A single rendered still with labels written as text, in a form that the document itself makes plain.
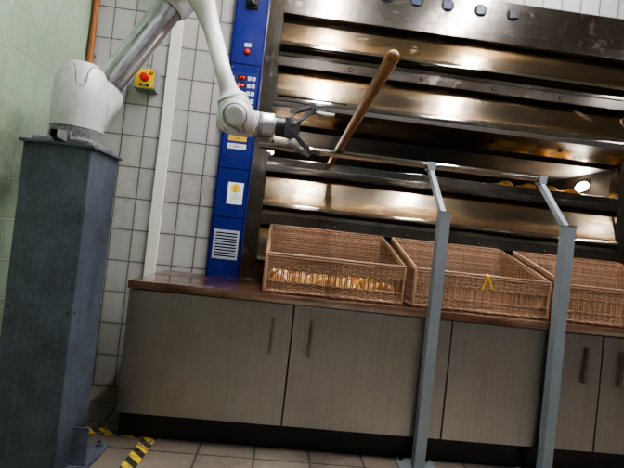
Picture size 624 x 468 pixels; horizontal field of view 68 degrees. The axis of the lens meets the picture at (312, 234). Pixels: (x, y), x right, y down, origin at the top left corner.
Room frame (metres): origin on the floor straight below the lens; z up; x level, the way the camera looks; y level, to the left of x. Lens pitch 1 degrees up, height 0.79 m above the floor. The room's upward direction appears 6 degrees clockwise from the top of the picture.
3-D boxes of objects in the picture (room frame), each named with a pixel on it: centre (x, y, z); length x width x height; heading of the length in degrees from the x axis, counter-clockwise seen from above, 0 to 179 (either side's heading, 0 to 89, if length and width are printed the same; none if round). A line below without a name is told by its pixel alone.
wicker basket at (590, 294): (2.08, -1.29, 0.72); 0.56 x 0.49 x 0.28; 93
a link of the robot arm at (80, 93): (1.47, 0.78, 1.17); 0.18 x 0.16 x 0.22; 22
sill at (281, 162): (2.33, -0.64, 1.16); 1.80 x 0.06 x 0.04; 94
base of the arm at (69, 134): (1.44, 0.78, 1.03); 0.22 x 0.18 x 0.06; 1
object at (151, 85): (2.17, 0.85, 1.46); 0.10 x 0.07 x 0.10; 94
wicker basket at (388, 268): (2.01, -0.09, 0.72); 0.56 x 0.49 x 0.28; 94
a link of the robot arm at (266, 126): (1.70, 0.21, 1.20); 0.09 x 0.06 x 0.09; 3
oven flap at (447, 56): (2.31, -0.64, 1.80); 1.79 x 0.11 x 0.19; 94
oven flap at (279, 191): (2.31, -0.64, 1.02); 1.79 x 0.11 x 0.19; 94
